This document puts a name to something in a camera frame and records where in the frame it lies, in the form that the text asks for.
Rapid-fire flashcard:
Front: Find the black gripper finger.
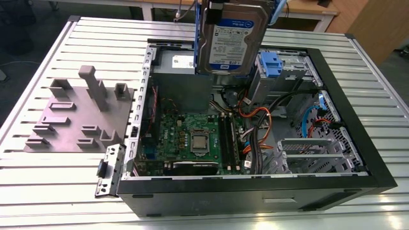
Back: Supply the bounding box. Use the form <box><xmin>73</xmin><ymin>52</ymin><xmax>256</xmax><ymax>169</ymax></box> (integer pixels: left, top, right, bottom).
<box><xmin>205</xmin><ymin>0</ymin><xmax>224</xmax><ymax>24</ymax></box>

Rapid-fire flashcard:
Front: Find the hard disk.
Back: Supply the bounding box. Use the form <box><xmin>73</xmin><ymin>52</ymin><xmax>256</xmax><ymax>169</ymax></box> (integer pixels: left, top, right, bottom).
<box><xmin>192</xmin><ymin>0</ymin><xmax>269</xmax><ymax>78</ymax></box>

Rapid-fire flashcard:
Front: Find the metal disk bay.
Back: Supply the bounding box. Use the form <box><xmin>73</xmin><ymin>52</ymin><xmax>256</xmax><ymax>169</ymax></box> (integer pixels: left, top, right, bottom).
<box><xmin>277</xmin><ymin>138</ymin><xmax>365</xmax><ymax>174</ymax></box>

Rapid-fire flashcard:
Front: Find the blue plastic drive latch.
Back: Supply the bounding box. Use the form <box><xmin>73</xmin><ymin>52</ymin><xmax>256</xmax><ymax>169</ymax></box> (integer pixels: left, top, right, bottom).
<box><xmin>260</xmin><ymin>51</ymin><xmax>284</xmax><ymax>79</ymax></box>

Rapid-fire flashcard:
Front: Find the grey power supply unit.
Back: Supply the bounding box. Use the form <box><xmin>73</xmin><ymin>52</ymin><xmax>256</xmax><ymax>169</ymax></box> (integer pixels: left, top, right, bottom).
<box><xmin>149</xmin><ymin>50</ymin><xmax>214</xmax><ymax>113</ymax></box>

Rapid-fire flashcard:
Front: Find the grey metal drive cage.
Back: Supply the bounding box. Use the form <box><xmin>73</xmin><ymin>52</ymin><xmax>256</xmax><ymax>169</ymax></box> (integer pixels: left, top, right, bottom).
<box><xmin>248</xmin><ymin>49</ymin><xmax>322</xmax><ymax>108</ymax></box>

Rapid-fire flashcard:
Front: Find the green motherboard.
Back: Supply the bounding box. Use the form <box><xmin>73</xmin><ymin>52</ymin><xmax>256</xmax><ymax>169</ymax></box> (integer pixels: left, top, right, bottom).
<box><xmin>133</xmin><ymin>112</ymin><xmax>254</xmax><ymax>177</ymax></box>

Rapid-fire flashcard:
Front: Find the brown wooden cabinet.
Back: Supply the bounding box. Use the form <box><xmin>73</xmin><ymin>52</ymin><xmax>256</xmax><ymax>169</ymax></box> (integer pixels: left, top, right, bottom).
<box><xmin>325</xmin><ymin>0</ymin><xmax>409</xmax><ymax>65</ymax></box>

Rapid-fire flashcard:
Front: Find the silver CPU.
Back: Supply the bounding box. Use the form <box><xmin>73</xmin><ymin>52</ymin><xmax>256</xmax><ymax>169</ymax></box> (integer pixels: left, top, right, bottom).
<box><xmin>192</xmin><ymin>135</ymin><xmax>208</xmax><ymax>149</ymax></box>

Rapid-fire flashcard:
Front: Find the dark RAM stick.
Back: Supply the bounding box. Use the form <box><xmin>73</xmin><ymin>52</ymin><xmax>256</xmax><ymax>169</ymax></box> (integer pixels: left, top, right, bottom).
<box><xmin>226</xmin><ymin>113</ymin><xmax>241</xmax><ymax>170</ymax></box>

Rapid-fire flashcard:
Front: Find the CPU socket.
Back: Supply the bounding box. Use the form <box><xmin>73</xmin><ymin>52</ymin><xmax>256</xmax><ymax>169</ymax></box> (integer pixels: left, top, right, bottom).
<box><xmin>188</xmin><ymin>128</ymin><xmax>213</xmax><ymax>157</ymax></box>

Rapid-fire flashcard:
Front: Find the grey parts rack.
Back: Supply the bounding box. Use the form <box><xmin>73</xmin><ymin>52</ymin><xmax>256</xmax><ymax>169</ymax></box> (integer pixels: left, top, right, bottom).
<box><xmin>24</xmin><ymin>65</ymin><xmax>134</xmax><ymax>154</ymax></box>

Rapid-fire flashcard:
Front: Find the black office chair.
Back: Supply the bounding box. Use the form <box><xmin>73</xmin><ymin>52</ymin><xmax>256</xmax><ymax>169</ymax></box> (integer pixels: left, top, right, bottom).
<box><xmin>0</xmin><ymin>0</ymin><xmax>36</xmax><ymax>56</ymax></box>

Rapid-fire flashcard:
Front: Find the black graphics card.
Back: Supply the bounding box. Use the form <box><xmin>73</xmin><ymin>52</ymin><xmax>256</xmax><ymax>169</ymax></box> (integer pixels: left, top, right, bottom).
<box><xmin>164</xmin><ymin>161</ymin><xmax>220</xmax><ymax>177</ymax></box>

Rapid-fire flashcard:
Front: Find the black PC case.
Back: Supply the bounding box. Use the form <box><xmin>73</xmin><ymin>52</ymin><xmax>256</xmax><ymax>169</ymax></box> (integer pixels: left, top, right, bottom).
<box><xmin>116</xmin><ymin>37</ymin><xmax>398</xmax><ymax>218</ymax></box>

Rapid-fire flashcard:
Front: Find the orange yellow wire bundle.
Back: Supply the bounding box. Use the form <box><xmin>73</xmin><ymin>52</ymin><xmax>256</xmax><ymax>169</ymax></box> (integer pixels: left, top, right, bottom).
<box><xmin>237</xmin><ymin>90</ymin><xmax>276</xmax><ymax>159</ymax></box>

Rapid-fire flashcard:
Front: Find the blue data wire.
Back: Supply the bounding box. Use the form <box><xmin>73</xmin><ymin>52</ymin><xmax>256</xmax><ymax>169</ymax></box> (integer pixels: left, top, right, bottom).
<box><xmin>301</xmin><ymin>92</ymin><xmax>328</xmax><ymax>139</ymax></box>

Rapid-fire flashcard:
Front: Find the black cable bundle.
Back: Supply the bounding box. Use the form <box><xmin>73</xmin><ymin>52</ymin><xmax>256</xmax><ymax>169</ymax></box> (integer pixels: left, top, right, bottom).
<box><xmin>249</xmin><ymin>88</ymin><xmax>320</xmax><ymax>174</ymax></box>

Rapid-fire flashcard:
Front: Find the disk power wire black connector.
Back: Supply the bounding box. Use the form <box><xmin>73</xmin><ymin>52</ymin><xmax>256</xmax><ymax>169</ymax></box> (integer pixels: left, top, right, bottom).
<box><xmin>314</xmin><ymin>118</ymin><xmax>345</xmax><ymax>130</ymax></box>

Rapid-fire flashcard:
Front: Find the metal slot retainer bracket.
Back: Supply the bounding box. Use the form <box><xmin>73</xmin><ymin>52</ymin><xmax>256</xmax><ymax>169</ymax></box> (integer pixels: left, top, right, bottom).
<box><xmin>94</xmin><ymin>143</ymin><xmax>125</xmax><ymax>198</ymax></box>

